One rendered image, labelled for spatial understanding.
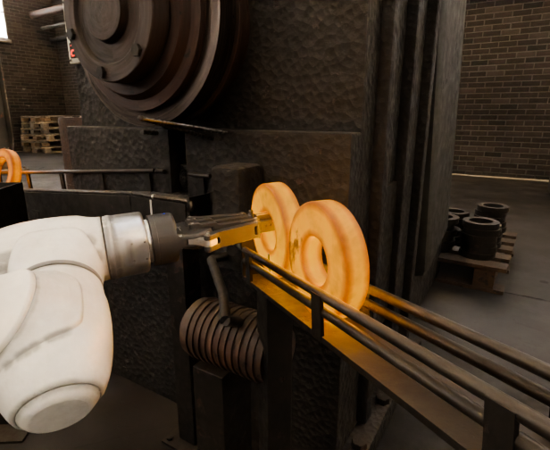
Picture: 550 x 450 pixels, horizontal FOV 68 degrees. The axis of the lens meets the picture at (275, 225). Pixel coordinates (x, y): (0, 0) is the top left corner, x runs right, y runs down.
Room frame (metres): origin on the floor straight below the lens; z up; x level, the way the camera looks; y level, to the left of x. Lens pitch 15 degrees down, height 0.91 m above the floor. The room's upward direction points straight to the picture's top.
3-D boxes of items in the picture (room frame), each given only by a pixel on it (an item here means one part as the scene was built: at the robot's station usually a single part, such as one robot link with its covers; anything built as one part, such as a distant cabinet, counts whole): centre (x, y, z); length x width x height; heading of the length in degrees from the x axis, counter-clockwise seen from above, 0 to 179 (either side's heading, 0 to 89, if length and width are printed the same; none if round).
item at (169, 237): (0.58, 0.14, 0.73); 0.09 x 0.08 x 0.07; 114
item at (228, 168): (0.91, 0.08, 0.68); 0.11 x 0.08 x 0.24; 149
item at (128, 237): (0.55, 0.21, 0.73); 0.09 x 0.06 x 0.09; 24
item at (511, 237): (2.59, -0.90, 0.22); 1.20 x 0.81 x 0.44; 57
